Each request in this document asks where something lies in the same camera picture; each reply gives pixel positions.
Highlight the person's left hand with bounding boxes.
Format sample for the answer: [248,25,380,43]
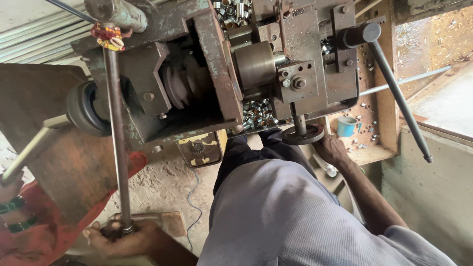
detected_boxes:
[83,214,162,259]

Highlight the yellow black motor cover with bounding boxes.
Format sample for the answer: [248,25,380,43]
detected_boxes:
[175,129,228,169]

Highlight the brown wooden shelf frame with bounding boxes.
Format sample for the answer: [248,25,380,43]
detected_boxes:
[325,0,403,166]

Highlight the red thread ornament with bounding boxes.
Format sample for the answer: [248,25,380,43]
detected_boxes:
[91,22,133,51]

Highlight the flat grey metal bar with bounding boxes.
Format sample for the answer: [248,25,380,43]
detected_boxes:
[1,115,71,182]

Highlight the short silver metal pipe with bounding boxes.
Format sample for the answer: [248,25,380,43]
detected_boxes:
[311,152,338,178]

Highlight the thin bright steel rod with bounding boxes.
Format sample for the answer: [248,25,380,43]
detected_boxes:
[359,65,452,97]

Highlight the person's dark trousers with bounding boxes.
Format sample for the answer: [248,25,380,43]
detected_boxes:
[213,127,319,197]

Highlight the heap of metal rings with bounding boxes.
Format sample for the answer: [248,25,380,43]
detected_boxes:
[212,0,253,30]
[242,98,280,129]

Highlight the black lever with round knob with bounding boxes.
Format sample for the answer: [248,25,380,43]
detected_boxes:
[338,22,434,163]

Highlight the person's right hand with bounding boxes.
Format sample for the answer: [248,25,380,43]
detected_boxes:
[313,134,352,169]

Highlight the black round handwheel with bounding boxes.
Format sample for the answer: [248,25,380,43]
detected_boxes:
[281,124,325,146]

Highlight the green bangle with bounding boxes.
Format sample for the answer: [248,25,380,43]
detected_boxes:
[0,196,26,215]
[7,215,38,233]

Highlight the bundle of grey steel pipes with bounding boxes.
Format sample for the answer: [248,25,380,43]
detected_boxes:
[0,11,97,65]

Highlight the rusty metal lathe machine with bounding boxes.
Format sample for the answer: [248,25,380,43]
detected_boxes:
[70,0,382,153]

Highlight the black rubber pulley wheel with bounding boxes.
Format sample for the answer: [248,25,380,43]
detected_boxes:
[66,81,112,138]

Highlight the small wooden board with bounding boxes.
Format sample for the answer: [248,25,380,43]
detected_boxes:
[111,211,188,238]

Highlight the steel lathe chuck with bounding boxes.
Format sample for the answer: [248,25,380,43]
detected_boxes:
[234,40,287,90]

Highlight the long steel lever rod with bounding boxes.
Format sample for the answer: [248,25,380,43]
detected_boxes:
[103,46,134,234]

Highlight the scattered small metal rings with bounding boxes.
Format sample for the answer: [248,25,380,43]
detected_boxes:
[342,52,382,154]

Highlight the large rusty metal sheet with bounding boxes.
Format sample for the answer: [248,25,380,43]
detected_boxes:
[0,63,148,227]

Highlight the blue plastic cup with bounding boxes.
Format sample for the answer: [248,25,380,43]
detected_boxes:
[337,116,357,138]

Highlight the person's grey shirt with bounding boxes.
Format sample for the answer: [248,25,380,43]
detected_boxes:
[197,158,458,266]

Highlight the blue wire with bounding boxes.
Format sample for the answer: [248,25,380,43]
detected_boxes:
[186,168,203,252]

